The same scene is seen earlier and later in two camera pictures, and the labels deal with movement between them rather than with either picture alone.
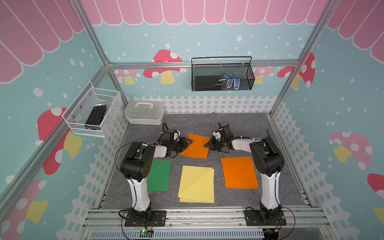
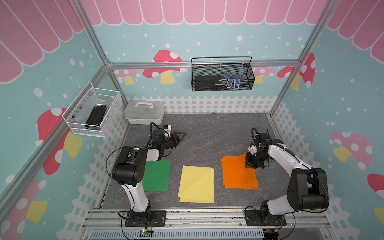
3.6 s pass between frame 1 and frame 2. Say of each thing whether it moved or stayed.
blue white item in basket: stayed
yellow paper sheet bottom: stayed
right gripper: moved
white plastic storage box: stayed
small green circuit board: stayed
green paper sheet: stayed
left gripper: moved
